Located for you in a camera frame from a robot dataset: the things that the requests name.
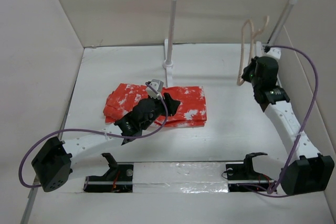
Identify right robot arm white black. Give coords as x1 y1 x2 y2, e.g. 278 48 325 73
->
242 56 334 196

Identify silver foil tape strip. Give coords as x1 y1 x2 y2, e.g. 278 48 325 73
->
132 162 228 194

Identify orange white-speckled trousers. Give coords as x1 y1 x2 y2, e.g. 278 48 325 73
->
102 82 208 128

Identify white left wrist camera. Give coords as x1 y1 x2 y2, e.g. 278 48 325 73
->
145 79 164 99

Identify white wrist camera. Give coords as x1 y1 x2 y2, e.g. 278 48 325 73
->
145 79 164 99
263 46 281 62

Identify white clothes rack with metal bar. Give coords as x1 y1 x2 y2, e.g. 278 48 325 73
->
163 0 298 87

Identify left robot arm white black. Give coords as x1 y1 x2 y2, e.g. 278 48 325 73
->
31 93 181 193

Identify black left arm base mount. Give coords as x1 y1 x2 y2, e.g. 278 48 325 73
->
83 153 134 193

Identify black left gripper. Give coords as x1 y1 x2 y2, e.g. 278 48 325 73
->
140 92 179 131

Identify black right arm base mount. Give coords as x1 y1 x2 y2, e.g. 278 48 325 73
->
222 152 274 193

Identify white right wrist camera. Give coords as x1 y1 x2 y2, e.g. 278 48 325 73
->
263 46 281 62

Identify wooden clothes hanger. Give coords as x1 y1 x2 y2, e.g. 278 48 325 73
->
236 15 270 86

